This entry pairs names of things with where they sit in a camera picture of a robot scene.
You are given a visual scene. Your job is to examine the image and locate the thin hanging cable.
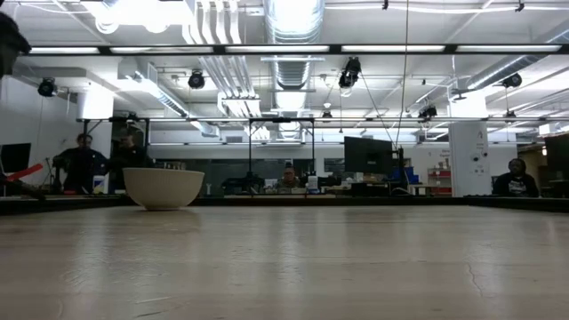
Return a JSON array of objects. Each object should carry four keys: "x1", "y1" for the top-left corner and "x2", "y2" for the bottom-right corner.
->
[{"x1": 393, "y1": 0, "x2": 411, "y2": 151}]

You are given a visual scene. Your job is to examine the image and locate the red stick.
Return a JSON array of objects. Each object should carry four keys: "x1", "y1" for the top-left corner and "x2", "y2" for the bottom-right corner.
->
[{"x1": 5, "y1": 163, "x2": 44, "y2": 183}]

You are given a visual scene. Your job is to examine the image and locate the blue storage bins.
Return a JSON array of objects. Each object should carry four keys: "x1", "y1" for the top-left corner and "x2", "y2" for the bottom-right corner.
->
[{"x1": 390, "y1": 165, "x2": 421, "y2": 185}]

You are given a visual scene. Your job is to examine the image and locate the large black monitor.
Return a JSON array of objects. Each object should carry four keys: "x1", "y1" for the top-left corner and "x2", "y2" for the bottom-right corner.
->
[{"x1": 343, "y1": 135, "x2": 395, "y2": 176}]

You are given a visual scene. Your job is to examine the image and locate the silver round ceiling duct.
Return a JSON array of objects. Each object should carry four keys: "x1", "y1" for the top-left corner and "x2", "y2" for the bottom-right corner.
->
[{"x1": 261, "y1": 0, "x2": 326, "y2": 92}]

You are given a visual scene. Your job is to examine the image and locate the white square column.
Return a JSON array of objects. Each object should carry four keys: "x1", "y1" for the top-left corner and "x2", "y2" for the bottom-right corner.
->
[{"x1": 447, "y1": 121, "x2": 493, "y2": 198}]

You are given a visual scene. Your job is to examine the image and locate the white ribbed bowl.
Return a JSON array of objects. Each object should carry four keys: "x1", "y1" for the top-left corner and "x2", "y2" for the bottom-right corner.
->
[{"x1": 122, "y1": 167, "x2": 206, "y2": 212}]

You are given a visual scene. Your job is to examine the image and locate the black background station frame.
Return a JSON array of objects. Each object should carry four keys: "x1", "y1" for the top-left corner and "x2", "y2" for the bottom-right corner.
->
[{"x1": 78, "y1": 116, "x2": 317, "y2": 196}]

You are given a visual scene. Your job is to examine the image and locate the red shelf cart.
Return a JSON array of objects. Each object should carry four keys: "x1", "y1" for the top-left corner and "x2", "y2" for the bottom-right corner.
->
[{"x1": 426, "y1": 167, "x2": 453, "y2": 196}]

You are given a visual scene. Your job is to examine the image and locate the person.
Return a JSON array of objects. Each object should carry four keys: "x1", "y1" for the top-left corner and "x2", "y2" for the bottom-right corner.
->
[
  {"x1": 108, "y1": 132, "x2": 156, "y2": 193},
  {"x1": 275, "y1": 164, "x2": 303, "y2": 189},
  {"x1": 491, "y1": 157, "x2": 541, "y2": 198},
  {"x1": 52, "y1": 132, "x2": 109, "y2": 195}
]

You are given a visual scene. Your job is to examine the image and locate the grey ceiling duct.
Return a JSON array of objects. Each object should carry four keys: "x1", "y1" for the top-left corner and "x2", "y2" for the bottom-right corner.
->
[{"x1": 461, "y1": 30, "x2": 569, "y2": 92}]

